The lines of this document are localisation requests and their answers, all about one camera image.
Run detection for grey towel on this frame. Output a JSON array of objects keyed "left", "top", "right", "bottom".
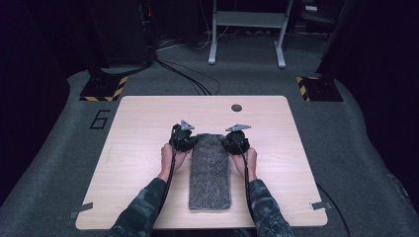
[{"left": 188, "top": 132, "right": 232, "bottom": 211}]

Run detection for black floor cable bundle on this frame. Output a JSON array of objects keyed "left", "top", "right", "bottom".
[{"left": 153, "top": 56, "right": 221, "bottom": 97}]

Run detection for person's left hand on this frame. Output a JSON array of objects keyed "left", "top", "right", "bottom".
[{"left": 160, "top": 142, "right": 192, "bottom": 183}]

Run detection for hand-held gripper cable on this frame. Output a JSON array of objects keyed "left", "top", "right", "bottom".
[
  {"left": 230, "top": 137, "right": 256, "bottom": 221},
  {"left": 157, "top": 126, "right": 177, "bottom": 216}
]

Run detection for grey tape strip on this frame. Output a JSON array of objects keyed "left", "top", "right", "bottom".
[
  {"left": 69, "top": 201, "right": 94, "bottom": 219},
  {"left": 309, "top": 200, "right": 333, "bottom": 211}
]

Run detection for left hand-held gripper cable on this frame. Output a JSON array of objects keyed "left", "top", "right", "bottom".
[{"left": 157, "top": 126, "right": 177, "bottom": 216}]

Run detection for black yellow-striped stand base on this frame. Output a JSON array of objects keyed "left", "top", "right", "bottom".
[
  {"left": 79, "top": 76, "right": 128, "bottom": 103},
  {"left": 295, "top": 75, "right": 344, "bottom": 103}
]

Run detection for person's right hand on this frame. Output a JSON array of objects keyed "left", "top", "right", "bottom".
[{"left": 230, "top": 146, "right": 259, "bottom": 183}]

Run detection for right hand-held gripper cable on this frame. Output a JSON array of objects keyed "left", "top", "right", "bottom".
[{"left": 230, "top": 137, "right": 256, "bottom": 221}]

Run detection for white metal table frame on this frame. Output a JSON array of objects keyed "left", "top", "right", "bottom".
[{"left": 208, "top": 0, "right": 294, "bottom": 69}]

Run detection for white floor cables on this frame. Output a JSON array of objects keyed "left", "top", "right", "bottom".
[{"left": 157, "top": 23, "right": 231, "bottom": 52}]

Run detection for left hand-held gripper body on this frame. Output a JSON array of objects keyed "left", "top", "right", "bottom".
[{"left": 169, "top": 119, "right": 196, "bottom": 152}]

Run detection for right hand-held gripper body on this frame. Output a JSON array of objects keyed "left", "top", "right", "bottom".
[{"left": 224, "top": 123, "right": 252, "bottom": 156}]

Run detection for black cable off table edge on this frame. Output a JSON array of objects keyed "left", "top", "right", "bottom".
[{"left": 315, "top": 183, "right": 352, "bottom": 237}]

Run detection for black cabinet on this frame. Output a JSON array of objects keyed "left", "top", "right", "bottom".
[{"left": 88, "top": 0, "right": 155, "bottom": 68}]

